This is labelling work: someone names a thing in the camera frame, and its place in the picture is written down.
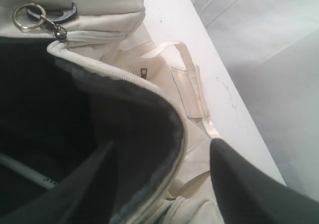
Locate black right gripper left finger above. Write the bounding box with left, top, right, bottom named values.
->
left=0, top=142, right=117, bottom=224

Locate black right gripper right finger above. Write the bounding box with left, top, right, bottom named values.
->
left=210, top=138, right=319, bottom=224

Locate cream fabric duffel bag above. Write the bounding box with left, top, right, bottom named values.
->
left=0, top=0, right=224, bottom=224

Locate white backdrop curtain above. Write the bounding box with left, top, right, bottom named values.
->
left=191, top=0, right=319, bottom=199

